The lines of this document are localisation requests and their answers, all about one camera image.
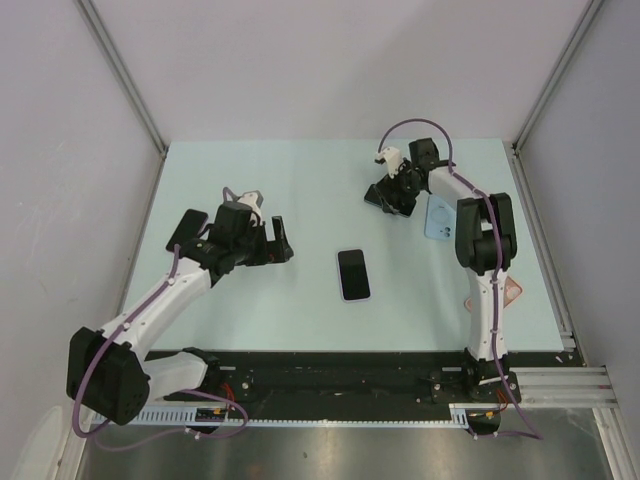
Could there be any slotted cable duct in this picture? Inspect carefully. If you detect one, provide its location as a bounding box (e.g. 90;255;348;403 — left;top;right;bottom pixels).
134;403;501;427

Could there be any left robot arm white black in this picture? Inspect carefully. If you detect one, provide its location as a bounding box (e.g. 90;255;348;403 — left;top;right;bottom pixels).
66;190;294;425

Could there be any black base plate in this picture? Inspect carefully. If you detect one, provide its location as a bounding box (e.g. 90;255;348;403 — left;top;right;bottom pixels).
149;349;524;422

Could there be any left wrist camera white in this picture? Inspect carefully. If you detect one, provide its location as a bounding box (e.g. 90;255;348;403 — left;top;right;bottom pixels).
236;190;264;217

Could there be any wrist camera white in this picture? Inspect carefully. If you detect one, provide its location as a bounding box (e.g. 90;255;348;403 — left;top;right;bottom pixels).
236;190;264;217
374;147;404;179

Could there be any blue phone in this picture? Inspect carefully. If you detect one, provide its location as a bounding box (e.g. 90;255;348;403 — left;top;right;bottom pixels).
337;249;371;302

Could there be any black phone teal edge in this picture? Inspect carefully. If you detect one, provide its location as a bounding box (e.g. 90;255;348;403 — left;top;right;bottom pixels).
364;185;416;218

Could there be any light blue phone case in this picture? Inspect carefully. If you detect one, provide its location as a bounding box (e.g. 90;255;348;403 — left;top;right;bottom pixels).
424;195;456;241

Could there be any lilac phone case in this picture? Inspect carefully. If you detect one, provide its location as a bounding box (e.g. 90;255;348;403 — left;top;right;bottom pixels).
341;296;371;304

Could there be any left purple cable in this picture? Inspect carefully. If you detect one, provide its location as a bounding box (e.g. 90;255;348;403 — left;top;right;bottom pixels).
72;187;251;454

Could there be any pink phone case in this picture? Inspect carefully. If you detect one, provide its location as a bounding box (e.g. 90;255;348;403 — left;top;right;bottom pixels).
464;276;523;313

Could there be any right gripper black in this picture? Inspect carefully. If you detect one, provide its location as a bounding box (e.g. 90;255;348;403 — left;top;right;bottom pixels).
374;159;423;216

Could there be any black phone purple edge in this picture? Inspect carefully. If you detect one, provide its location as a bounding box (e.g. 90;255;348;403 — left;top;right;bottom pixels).
165;209;208;252

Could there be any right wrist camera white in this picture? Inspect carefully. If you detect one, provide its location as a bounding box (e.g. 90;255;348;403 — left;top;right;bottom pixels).
374;147;404;179

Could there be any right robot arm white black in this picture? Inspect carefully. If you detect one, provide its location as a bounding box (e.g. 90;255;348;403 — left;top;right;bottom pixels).
364;138;517;401

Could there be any aluminium rail frame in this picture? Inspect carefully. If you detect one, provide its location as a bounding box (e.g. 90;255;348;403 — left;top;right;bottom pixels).
514;367;618;408

